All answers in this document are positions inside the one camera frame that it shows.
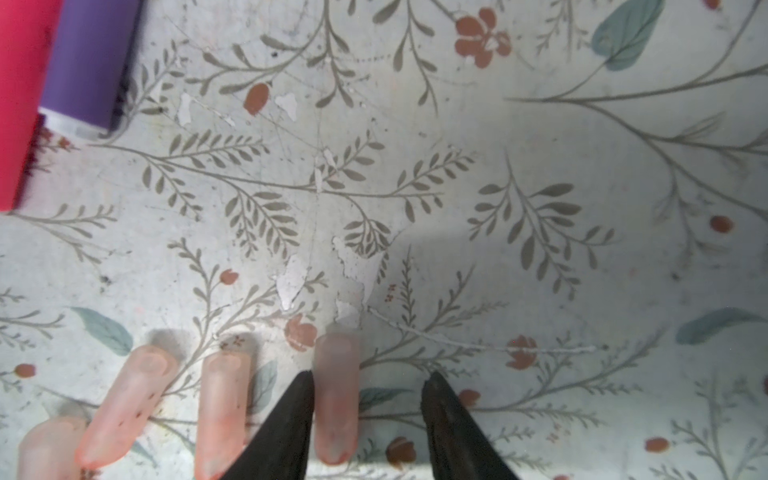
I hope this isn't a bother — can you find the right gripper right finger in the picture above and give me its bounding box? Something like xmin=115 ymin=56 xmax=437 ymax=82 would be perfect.
xmin=421 ymin=372 xmax=519 ymax=480

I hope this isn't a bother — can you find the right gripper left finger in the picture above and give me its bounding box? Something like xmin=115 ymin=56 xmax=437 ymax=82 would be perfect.
xmin=222 ymin=370 xmax=315 ymax=480

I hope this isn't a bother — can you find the translucent pink pen cap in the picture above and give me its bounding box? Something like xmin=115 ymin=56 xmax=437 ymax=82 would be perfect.
xmin=194 ymin=351 xmax=251 ymax=480
xmin=17 ymin=417 xmax=87 ymax=480
xmin=313 ymin=331 xmax=360 ymax=466
xmin=75 ymin=345 xmax=178 ymax=470

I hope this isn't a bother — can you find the purple marker pen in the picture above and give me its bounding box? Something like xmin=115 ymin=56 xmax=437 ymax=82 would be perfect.
xmin=38 ymin=0 xmax=142 ymax=140

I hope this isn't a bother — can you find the pink marker pen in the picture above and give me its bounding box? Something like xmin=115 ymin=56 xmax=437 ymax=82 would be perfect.
xmin=0 ymin=0 xmax=62 ymax=212

